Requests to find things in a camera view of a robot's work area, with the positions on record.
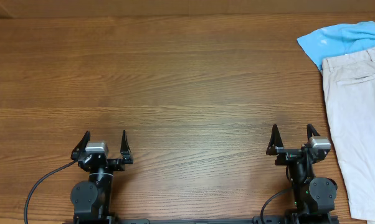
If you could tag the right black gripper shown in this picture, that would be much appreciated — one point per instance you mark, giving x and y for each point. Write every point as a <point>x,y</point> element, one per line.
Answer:
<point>287,154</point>

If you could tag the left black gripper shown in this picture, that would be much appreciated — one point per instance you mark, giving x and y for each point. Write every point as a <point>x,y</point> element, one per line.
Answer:
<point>119,165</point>

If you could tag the beige shorts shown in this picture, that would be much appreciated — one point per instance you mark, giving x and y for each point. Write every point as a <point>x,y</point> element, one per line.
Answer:
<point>349,90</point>

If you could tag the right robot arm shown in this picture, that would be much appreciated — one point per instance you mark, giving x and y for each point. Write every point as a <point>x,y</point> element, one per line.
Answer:
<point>314,197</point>

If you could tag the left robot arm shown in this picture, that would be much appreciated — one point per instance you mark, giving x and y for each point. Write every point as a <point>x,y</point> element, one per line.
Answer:
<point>91,198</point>

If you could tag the light blue shirt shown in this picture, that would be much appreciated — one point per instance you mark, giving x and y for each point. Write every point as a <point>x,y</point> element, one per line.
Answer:
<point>337,40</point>

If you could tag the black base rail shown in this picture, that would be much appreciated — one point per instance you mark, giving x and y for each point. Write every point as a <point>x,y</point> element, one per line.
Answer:
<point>273,219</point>

